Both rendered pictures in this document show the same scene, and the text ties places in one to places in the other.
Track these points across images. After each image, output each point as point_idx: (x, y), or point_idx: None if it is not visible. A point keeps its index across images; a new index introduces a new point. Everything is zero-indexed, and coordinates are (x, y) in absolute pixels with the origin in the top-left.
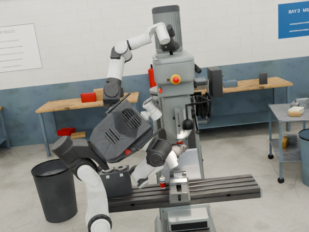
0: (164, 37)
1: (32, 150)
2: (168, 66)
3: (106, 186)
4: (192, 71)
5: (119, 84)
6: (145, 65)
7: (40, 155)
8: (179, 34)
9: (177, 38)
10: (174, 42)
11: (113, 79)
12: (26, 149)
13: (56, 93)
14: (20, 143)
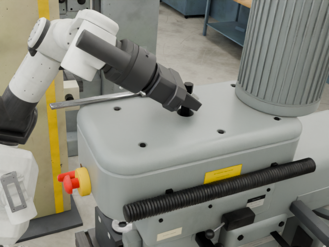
0: (63, 60)
1: (325, 97)
2: (82, 139)
3: (98, 228)
4: (110, 199)
5: (14, 105)
6: None
7: (321, 110)
8: (287, 67)
9: (275, 77)
10: (157, 87)
11: (7, 89)
12: (323, 91)
13: None
14: (327, 79)
